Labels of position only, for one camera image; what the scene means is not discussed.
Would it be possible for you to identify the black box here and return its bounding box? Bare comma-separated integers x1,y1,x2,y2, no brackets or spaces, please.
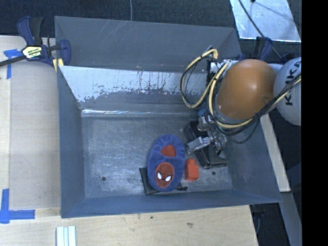
182,121,230,170

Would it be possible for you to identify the black flat pouch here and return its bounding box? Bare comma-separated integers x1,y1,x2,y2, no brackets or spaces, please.
138,166,189,196

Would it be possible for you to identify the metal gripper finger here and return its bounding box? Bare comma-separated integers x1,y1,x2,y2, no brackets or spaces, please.
196,114,213,132
185,136,214,155

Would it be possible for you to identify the pale wood board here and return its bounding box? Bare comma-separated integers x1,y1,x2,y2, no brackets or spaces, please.
8,60,63,210

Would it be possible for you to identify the grey metal bin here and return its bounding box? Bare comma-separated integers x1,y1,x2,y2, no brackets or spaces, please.
53,15,283,219

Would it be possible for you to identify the blue slipper with red face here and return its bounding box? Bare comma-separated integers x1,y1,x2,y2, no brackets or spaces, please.
147,134,187,192

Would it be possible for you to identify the black cylinder on white bracket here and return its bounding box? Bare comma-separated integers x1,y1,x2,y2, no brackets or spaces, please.
206,59,229,84

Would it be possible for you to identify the red-orange small block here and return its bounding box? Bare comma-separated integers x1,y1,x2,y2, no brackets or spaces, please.
184,158,200,181

